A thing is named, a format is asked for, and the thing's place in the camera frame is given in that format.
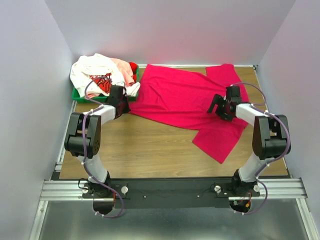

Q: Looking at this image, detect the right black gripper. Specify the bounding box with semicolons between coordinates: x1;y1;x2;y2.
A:
206;93;233;123

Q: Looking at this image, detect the magenta t shirt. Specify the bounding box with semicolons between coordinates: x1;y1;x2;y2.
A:
130;64;248;164

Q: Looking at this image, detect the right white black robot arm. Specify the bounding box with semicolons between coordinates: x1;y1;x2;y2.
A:
207;83;291;196

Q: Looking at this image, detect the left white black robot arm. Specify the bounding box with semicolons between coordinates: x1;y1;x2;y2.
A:
64;85;130;198

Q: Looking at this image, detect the light pink t shirt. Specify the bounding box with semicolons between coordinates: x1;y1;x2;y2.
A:
83;54;141;99

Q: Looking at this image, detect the red t shirt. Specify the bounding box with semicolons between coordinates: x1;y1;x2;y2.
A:
129;62;139;83

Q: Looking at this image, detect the white printed t shirt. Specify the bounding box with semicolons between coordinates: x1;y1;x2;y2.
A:
70;53;141;98

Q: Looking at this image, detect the green plastic bin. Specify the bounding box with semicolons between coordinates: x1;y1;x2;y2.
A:
71;66;140;104

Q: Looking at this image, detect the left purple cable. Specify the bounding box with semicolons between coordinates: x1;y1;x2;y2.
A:
82;77;126;220

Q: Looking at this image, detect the purple cable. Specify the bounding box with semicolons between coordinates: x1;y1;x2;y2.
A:
82;77;126;220
229;82;292;216

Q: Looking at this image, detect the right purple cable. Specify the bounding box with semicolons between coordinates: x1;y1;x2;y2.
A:
229;82;292;216

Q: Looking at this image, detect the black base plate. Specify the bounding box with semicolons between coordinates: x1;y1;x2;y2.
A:
78;177;260;213

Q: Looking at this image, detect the aluminium frame rail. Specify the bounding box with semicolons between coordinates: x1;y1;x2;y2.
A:
30;177;320;240

